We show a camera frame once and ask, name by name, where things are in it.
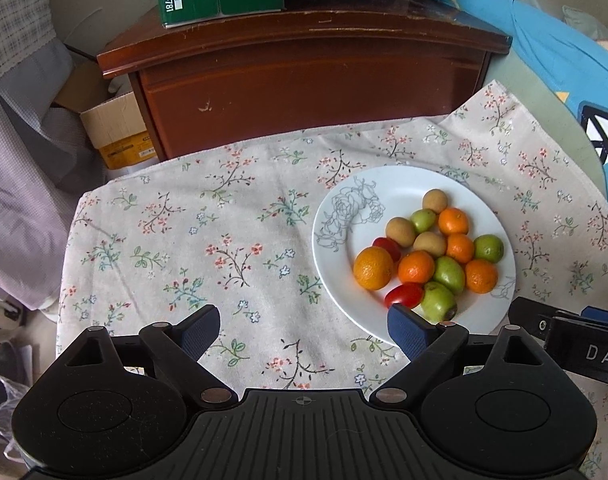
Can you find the brown cardboard box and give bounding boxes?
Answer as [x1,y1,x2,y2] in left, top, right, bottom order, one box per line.
[51,72,157,171]

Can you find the brown longan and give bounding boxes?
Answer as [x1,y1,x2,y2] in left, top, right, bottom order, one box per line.
[413,231,447,257]
[385,216,417,248]
[422,189,447,213]

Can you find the green lime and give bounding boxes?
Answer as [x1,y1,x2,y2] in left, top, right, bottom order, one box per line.
[473,234,505,264]

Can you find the pale quilted cushion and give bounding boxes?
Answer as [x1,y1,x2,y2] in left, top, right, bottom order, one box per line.
[561,5,608,58]

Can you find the clear plastic bag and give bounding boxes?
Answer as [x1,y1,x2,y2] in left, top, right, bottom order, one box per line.
[0,370,34,466]

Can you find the red cherry tomato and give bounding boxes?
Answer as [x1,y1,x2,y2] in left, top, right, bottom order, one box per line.
[384,283,425,309]
[372,237,402,262]

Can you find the white plate with flower print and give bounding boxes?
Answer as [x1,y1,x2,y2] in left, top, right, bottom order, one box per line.
[312,165,517,348]

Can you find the sage green bedding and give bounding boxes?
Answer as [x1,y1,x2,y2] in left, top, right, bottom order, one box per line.
[486,42,608,196]

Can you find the beige checked curtain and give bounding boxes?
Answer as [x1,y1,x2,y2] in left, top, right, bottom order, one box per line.
[0,0,59,91]

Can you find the brown wooden nightstand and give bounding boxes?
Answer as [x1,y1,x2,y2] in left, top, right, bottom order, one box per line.
[96,7,514,162]

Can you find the grey slipper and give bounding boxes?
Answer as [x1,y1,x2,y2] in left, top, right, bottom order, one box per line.
[0,340,34,386]

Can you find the green jujube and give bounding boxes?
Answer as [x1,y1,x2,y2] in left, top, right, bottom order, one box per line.
[432,256,466,296]
[420,281,458,324]
[410,208,437,233]

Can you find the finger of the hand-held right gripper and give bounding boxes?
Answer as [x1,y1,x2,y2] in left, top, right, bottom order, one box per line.
[509,296,555,341]
[554,306,608,325]

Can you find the purple checked cloth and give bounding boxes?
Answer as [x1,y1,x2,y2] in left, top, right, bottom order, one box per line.
[0,40,104,311]

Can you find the small orange tangerine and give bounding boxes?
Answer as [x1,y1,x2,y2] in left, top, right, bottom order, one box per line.
[397,250,436,285]
[446,233,476,265]
[353,246,395,291]
[465,259,499,294]
[438,207,471,236]

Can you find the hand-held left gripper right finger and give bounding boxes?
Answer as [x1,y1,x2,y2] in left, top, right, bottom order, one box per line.
[369,302,557,406]

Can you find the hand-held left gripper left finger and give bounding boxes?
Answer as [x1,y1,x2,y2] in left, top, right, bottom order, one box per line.
[54,304,237,408]

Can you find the floral tablecloth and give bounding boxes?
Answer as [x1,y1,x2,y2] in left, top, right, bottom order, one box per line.
[56,79,608,480]

